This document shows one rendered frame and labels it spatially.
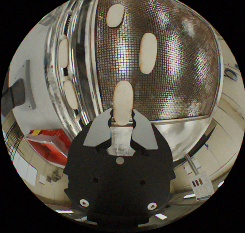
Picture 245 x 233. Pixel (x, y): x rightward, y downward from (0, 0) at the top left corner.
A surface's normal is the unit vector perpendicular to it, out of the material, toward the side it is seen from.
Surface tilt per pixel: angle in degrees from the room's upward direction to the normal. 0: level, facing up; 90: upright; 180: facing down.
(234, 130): 90
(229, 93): 90
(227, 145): 90
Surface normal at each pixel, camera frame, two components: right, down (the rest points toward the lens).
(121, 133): -0.02, 0.50
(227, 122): -0.99, 0.11
